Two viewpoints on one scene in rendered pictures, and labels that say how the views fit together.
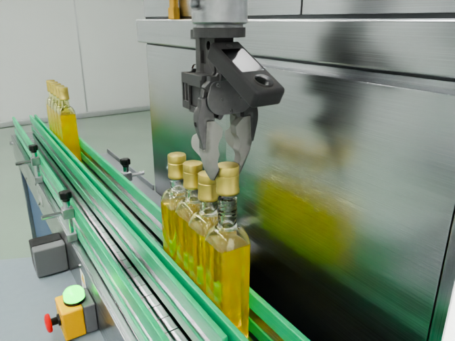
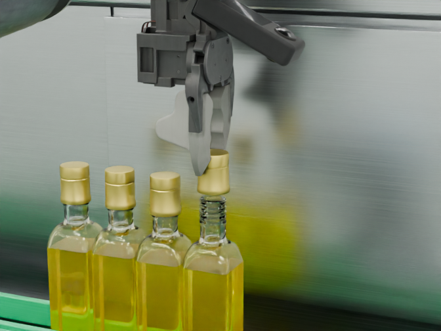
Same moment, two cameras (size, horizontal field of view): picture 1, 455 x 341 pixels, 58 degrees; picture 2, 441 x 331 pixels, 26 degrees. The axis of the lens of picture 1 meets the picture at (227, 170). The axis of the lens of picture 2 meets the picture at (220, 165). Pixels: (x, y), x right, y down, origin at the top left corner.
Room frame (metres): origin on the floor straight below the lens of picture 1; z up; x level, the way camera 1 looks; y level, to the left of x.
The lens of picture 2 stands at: (-0.26, 0.57, 1.44)
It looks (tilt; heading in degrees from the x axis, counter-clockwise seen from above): 15 degrees down; 325
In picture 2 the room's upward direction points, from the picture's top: straight up
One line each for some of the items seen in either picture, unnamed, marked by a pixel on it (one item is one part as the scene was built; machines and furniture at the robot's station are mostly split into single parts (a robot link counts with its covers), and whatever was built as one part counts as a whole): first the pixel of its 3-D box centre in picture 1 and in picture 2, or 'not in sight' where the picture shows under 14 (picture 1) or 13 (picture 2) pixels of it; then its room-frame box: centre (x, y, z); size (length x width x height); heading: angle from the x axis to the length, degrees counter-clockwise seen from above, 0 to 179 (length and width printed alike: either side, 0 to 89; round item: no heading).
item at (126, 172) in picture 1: (133, 178); not in sight; (1.16, 0.28, 0.94); 0.07 x 0.04 x 0.13; 123
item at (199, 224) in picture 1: (209, 266); (167, 320); (0.62, 0.03, 0.99); 0.06 x 0.06 x 0.21; 34
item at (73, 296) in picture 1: (74, 294); not in sight; (0.74, 0.33, 0.84); 0.04 x 0.04 x 0.03
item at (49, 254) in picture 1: (49, 254); not in sight; (0.97, 0.49, 0.79); 0.08 x 0.08 x 0.08; 33
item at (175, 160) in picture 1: (177, 165); (75, 182); (0.72, 0.09, 1.14); 0.04 x 0.04 x 0.04
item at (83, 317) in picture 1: (75, 314); not in sight; (0.74, 0.33, 0.79); 0.07 x 0.07 x 0.07; 33
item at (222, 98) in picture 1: (217, 72); (188, 29); (0.60, 0.02, 1.32); 0.09 x 0.08 x 0.12; 32
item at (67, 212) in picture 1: (58, 218); not in sight; (0.89, 0.41, 0.94); 0.07 x 0.04 x 0.13; 123
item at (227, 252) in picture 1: (227, 283); (212, 328); (0.57, 0.00, 0.99); 0.06 x 0.06 x 0.21; 32
